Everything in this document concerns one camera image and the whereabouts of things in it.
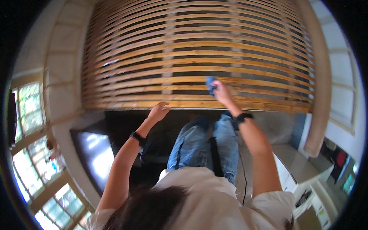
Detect beige upholstered bed frame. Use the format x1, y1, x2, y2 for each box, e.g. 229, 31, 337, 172
43, 0, 332, 158

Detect person's right hand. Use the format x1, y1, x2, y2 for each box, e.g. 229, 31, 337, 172
211, 80, 234, 107

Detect wooden slat bed base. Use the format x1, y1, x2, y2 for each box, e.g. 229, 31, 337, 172
81, 0, 314, 113

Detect black wrist band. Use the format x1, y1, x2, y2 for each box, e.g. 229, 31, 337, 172
129, 131, 147, 148
234, 113, 254, 127

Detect blue cleaning cloth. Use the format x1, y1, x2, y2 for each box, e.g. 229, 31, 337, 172
205, 76, 217, 97

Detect wood framed window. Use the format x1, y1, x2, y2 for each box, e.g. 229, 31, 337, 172
10, 73, 95, 230

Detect person's left hand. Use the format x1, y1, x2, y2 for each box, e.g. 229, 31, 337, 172
147, 102, 171, 124

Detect cluttered shelf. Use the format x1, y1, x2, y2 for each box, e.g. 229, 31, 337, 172
320, 137, 360, 196

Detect white cabinet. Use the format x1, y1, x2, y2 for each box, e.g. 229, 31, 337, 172
272, 152, 340, 230

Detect white framed window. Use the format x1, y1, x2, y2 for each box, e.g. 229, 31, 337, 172
310, 0, 360, 136

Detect person's legs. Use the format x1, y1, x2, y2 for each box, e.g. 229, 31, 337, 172
167, 111, 241, 186

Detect dark glossy bedside table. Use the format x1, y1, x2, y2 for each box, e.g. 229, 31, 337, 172
70, 126, 116, 196

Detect person's body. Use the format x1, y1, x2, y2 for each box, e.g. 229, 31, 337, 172
86, 149, 297, 230

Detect thin black cable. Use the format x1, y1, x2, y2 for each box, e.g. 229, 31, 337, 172
238, 149, 248, 206

